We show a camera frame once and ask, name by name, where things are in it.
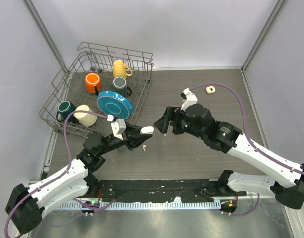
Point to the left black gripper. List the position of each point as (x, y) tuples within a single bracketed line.
[(133, 138)]

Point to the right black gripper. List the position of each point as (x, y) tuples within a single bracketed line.
[(173, 113)]

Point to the white earbud charging case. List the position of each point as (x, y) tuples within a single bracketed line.
[(147, 130)]

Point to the beige earbud case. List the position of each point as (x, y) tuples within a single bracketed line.
[(210, 90)]

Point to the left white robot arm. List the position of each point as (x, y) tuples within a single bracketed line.
[(28, 205)]

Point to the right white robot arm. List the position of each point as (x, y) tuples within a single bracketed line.
[(283, 179)]

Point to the blue ceramic plate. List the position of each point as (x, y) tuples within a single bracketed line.
[(112, 103)]

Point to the cream textured cup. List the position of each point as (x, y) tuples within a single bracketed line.
[(85, 119)]

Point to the grey mug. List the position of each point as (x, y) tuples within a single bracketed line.
[(120, 85)]

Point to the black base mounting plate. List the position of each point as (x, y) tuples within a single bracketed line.
[(160, 191)]

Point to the yellow mug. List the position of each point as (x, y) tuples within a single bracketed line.
[(120, 69)]

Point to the orange mug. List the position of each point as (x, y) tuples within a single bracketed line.
[(93, 83)]

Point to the dark green mug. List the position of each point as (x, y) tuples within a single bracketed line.
[(64, 109)]

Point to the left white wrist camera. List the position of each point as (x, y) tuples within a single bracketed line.
[(118, 128)]

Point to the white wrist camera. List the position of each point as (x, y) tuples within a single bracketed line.
[(118, 128), (188, 98)]

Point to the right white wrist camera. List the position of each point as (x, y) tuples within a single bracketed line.
[(188, 98)]

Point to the grey wire dish rack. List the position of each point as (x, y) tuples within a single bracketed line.
[(108, 80)]

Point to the white slotted cable duct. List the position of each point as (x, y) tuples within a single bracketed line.
[(175, 205)]

